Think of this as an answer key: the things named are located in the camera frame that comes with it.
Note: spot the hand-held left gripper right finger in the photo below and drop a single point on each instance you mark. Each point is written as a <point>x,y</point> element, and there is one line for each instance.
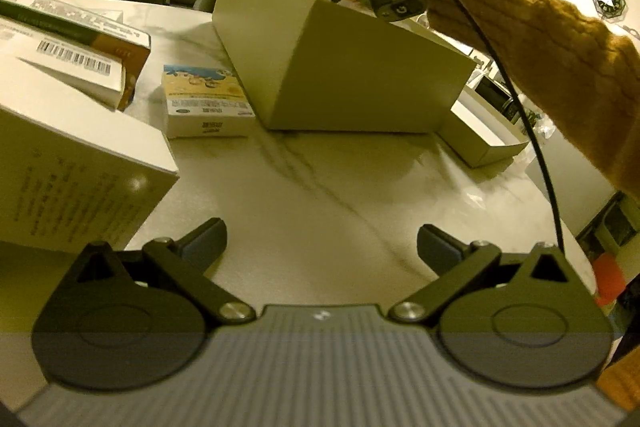
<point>437,248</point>

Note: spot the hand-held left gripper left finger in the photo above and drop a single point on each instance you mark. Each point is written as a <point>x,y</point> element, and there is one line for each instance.
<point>207,243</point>

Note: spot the large cardboard box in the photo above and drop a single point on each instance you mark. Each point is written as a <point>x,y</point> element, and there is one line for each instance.
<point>360,77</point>

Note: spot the green orange medicine box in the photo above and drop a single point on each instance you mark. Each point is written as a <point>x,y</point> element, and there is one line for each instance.
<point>75,19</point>

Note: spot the white barcode medicine box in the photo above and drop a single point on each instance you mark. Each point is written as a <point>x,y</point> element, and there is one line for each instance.
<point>65,62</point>

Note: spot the white marble desktop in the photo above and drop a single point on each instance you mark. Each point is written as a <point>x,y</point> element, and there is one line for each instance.
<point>325,187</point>

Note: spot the white cardboard box lid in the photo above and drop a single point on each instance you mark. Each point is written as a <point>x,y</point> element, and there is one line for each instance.
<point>480,142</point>

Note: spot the yellow blue cartoon medicine box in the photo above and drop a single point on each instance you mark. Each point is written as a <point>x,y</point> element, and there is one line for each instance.
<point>205,99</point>

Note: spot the black microwave oven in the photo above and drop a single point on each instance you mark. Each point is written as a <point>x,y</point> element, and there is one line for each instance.
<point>497,97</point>

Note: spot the large white printed box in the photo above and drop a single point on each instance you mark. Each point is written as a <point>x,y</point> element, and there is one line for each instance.
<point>75,167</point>

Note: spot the orange object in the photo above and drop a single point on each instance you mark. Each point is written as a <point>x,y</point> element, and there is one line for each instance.
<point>610,279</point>

